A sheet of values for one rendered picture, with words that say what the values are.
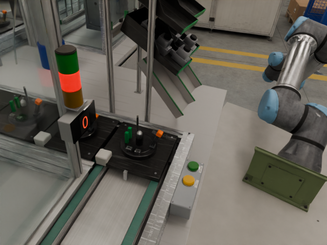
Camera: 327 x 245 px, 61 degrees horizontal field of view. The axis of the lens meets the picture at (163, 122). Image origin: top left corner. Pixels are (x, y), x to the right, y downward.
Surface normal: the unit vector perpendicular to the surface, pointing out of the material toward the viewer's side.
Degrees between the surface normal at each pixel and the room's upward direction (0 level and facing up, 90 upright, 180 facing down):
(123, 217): 0
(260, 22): 90
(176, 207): 90
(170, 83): 45
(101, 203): 0
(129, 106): 0
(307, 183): 90
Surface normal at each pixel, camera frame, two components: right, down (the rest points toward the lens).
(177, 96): 0.67, -0.31
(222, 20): -0.18, 0.60
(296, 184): -0.54, 0.50
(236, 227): 0.07, -0.78
